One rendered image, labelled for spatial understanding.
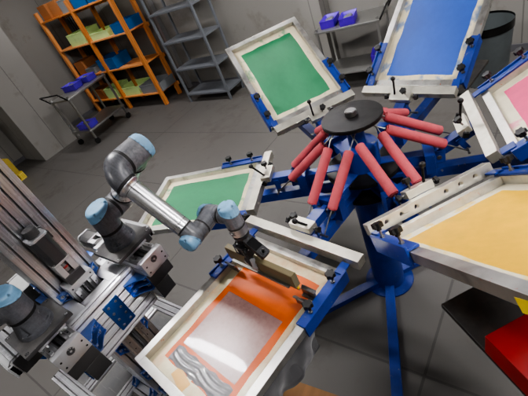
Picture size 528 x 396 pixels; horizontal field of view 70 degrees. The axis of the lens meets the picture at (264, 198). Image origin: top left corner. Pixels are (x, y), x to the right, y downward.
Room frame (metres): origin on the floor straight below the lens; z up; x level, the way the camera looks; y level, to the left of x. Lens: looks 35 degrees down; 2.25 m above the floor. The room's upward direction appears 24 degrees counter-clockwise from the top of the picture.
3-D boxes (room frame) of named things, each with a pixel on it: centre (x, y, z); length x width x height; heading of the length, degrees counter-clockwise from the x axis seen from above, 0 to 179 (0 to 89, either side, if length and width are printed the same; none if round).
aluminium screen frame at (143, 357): (1.07, 0.30, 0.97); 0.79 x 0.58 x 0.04; 124
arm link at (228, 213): (1.20, 0.15, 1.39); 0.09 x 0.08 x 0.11; 46
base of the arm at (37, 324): (1.24, 1.09, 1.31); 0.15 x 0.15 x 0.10
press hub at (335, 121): (1.66, -0.57, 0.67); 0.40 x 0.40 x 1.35
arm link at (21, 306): (1.24, 1.10, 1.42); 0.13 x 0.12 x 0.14; 107
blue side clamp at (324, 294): (0.97, -0.05, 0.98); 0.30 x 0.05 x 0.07; 124
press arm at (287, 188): (1.93, -0.01, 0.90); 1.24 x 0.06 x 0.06; 64
